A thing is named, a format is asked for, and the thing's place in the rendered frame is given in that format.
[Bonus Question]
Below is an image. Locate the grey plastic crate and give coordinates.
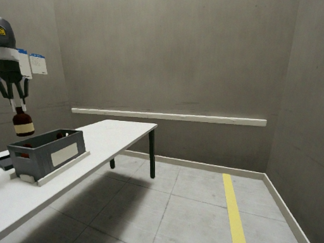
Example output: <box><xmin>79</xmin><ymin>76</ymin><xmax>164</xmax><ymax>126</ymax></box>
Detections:
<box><xmin>6</xmin><ymin>129</ymin><xmax>86</xmax><ymax>182</ymax></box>

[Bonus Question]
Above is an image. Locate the brown glass bottle with cream label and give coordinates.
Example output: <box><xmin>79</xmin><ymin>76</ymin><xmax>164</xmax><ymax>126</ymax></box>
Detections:
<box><xmin>13</xmin><ymin>107</ymin><xmax>35</xmax><ymax>137</ymax></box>

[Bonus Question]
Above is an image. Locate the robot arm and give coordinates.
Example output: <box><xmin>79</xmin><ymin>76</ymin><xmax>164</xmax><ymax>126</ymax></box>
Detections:
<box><xmin>0</xmin><ymin>17</ymin><xmax>20</xmax><ymax>61</ymax></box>

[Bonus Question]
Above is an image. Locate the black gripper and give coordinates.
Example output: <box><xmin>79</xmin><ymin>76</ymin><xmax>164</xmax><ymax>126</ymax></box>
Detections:
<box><xmin>0</xmin><ymin>59</ymin><xmax>30</xmax><ymax>112</ymax></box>

